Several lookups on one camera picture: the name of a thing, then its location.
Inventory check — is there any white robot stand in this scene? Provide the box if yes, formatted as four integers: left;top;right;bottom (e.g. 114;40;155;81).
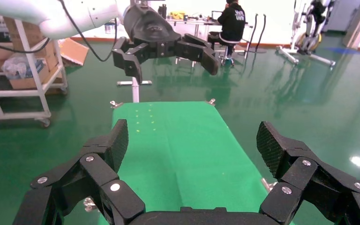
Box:
275;0;337;68

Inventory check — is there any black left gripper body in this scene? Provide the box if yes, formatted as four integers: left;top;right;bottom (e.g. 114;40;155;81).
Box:
122;4;183;59

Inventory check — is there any flat cardboard sheet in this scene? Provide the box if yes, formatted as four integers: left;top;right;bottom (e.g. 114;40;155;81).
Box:
58;37;90;67

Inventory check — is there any cardboard box with plastic bags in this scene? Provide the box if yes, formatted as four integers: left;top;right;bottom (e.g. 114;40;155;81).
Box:
8;60;51;90

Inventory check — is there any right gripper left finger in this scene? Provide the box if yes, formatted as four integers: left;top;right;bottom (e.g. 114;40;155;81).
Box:
12;119;146;225

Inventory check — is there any grey cabinet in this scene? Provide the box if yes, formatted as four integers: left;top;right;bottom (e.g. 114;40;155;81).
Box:
321;0;360;33

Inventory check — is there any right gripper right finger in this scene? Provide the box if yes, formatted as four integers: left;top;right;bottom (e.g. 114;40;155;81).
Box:
256;120;360;225

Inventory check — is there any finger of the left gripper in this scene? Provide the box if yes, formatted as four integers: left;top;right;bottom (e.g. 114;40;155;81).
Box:
112;37;151;85
175;33;220;76

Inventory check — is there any white round stool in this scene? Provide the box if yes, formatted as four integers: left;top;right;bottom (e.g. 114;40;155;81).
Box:
218;38;241;68

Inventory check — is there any black bent tube frame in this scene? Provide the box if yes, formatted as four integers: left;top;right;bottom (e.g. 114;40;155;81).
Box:
243;13;267;60

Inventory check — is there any white office desk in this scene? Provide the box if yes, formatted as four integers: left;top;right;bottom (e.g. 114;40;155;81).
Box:
166;17;223;68

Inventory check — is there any clear plastic bag bundle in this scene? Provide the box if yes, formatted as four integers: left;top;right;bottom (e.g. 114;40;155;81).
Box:
1;54;45;80

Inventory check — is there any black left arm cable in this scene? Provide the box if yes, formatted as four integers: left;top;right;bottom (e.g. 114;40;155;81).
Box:
0;0;119;63

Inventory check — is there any white metal table leg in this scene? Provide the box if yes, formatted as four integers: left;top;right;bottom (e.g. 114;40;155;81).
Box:
116;77;153;104

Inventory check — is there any white metal shelf cart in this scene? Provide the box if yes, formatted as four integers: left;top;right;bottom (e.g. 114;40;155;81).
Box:
0;18;69;128

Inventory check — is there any seated person in black hoodie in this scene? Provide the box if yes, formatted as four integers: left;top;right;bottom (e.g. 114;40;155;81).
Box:
207;0;247;57

